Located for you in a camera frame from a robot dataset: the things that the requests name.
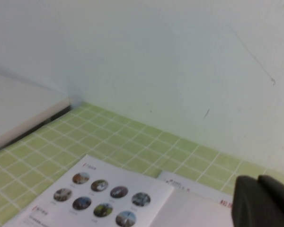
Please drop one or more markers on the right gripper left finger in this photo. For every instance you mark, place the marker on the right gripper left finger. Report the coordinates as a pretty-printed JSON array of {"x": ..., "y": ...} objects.
[{"x": 248, "y": 205}]

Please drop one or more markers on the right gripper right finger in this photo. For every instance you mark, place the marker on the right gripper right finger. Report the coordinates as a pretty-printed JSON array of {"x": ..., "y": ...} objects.
[{"x": 281, "y": 198}]

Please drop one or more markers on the white product booklet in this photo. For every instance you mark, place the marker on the white product booklet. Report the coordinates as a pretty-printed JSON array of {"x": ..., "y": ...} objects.
[{"x": 123, "y": 175}]

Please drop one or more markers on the white brochure with red title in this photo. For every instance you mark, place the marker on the white brochure with red title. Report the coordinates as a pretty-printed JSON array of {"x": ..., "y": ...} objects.
[{"x": 194, "y": 189}]

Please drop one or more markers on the green checkered tablecloth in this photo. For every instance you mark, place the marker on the green checkered tablecloth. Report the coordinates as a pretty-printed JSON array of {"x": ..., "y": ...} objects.
[{"x": 109, "y": 142}]

